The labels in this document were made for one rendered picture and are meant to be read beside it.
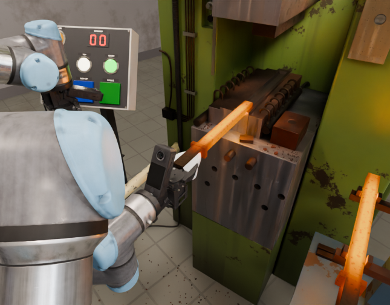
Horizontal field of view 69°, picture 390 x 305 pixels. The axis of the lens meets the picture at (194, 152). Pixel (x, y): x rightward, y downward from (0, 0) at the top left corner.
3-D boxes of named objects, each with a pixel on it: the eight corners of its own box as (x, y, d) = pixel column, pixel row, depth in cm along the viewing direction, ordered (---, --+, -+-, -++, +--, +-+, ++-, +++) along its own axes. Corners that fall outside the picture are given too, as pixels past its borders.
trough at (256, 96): (248, 116, 93) (248, 112, 93) (233, 112, 96) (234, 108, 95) (290, 74, 121) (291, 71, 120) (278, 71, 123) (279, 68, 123)
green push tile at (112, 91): (118, 104, 102) (119, 83, 100) (98, 103, 102) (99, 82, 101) (120, 104, 103) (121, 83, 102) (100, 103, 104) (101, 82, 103)
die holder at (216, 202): (271, 250, 113) (296, 164, 85) (191, 210, 129) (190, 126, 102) (311, 172, 150) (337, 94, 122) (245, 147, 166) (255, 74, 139)
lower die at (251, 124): (259, 139, 96) (262, 117, 90) (208, 121, 104) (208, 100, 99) (298, 92, 123) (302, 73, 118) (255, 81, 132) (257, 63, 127)
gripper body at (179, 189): (165, 184, 76) (134, 213, 68) (164, 158, 71) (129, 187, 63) (190, 195, 72) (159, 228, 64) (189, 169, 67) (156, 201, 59)
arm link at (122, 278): (95, 264, 69) (84, 236, 62) (142, 262, 69) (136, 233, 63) (87, 297, 63) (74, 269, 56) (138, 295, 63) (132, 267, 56)
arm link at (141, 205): (115, 198, 60) (144, 215, 56) (130, 186, 63) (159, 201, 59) (120, 222, 64) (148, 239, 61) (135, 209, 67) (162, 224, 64)
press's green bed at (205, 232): (256, 306, 141) (271, 251, 113) (191, 267, 158) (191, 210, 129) (292, 228, 178) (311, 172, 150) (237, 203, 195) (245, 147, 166)
